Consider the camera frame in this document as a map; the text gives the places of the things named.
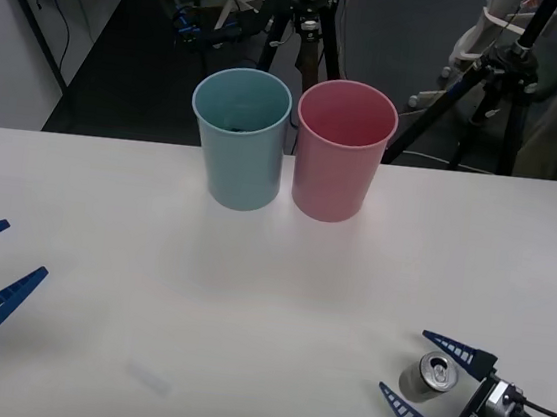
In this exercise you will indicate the silver drink can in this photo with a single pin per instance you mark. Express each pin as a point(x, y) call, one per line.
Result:
point(417, 385)

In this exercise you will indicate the pink plastic bin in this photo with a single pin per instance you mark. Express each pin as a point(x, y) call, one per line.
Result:
point(331, 184)

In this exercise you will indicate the pale blue plastic bin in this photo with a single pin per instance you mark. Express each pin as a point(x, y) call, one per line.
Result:
point(242, 174)

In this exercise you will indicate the black and blue device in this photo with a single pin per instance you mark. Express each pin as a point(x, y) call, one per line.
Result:
point(189, 24)

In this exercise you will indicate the black tripod with blue marks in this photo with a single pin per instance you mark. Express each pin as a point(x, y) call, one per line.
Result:
point(519, 60)

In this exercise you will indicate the white wheeled chair base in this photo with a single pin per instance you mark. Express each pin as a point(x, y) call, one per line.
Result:
point(471, 39)

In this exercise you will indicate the black tripod with brown leg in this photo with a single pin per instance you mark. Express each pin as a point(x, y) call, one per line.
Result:
point(307, 46)

